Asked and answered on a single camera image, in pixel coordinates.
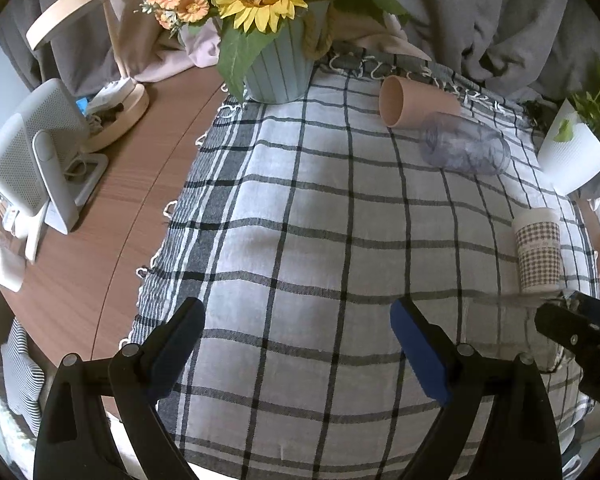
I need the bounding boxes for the patterned paper cup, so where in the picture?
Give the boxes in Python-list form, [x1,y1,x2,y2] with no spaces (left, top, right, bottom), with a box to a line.
[513,208,562,294]

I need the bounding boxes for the clear blue plastic cup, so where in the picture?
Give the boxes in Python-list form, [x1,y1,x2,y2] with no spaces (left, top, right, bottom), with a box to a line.
[419,113,510,176]

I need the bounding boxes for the pink plastic cup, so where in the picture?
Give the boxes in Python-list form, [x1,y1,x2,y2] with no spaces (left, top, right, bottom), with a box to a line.
[379,75,462,129]

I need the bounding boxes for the striped cushion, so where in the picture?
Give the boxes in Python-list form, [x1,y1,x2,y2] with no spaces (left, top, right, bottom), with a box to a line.
[1,318,45,437]

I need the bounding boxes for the black white checkered tablecloth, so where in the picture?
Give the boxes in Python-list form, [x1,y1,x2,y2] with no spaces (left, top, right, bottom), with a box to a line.
[129,46,600,479]

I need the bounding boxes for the pink desk lamp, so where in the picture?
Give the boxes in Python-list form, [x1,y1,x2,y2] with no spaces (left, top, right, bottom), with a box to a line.
[26,0,149,154]

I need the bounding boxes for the light blue ribbed vase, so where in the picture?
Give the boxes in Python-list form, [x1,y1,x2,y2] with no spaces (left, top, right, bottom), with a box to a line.
[245,0,332,104]

